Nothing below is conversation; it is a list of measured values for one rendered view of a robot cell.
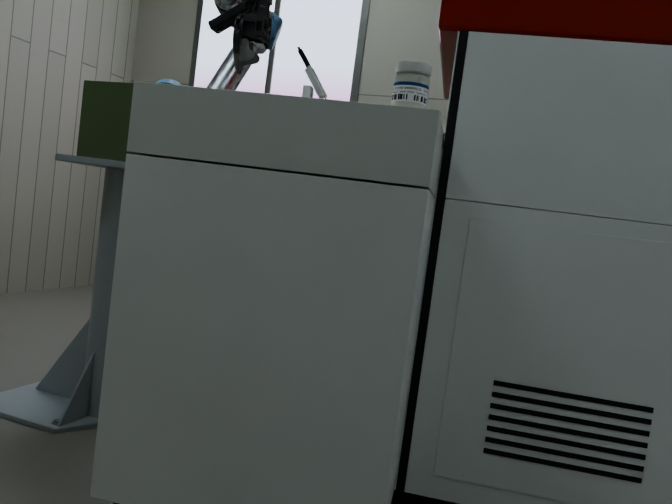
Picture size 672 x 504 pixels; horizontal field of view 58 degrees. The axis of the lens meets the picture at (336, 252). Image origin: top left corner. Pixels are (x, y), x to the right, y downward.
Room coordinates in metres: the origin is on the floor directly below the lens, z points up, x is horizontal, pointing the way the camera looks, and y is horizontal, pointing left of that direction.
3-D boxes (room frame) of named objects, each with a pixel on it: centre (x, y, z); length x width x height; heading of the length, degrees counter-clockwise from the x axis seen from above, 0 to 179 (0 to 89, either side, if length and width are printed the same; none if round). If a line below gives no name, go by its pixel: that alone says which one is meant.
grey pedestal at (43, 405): (1.98, 0.78, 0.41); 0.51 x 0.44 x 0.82; 71
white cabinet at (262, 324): (1.67, 0.07, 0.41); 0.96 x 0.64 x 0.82; 169
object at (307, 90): (1.51, 0.10, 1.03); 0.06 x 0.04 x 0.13; 79
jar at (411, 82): (1.22, -0.11, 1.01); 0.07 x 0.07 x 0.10
